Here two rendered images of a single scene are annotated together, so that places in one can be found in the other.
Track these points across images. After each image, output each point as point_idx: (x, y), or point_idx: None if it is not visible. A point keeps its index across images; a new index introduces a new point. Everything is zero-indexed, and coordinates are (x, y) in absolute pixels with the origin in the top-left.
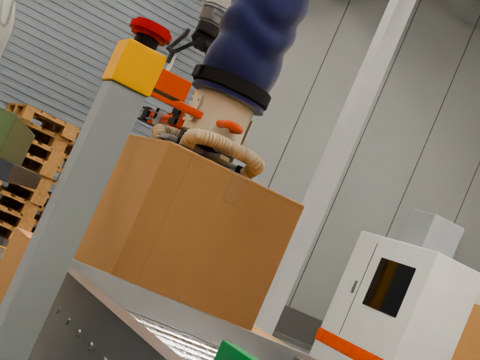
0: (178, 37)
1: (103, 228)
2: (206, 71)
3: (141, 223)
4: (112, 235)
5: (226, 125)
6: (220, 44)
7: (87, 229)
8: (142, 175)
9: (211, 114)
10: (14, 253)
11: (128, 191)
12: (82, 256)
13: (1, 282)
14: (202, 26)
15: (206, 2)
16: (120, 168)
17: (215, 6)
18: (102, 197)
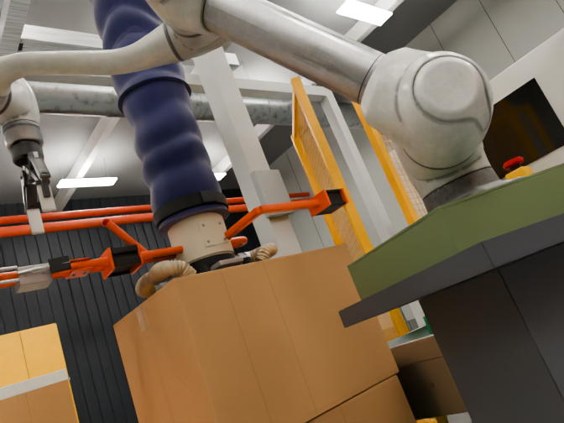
0: (40, 163)
1: (336, 341)
2: (218, 195)
3: None
4: (357, 333)
5: (247, 240)
6: (209, 172)
7: (307, 362)
8: (341, 277)
9: None
10: None
11: (337, 296)
12: (331, 380)
13: None
14: (39, 149)
15: (25, 120)
16: (294, 289)
17: (39, 127)
18: (295, 325)
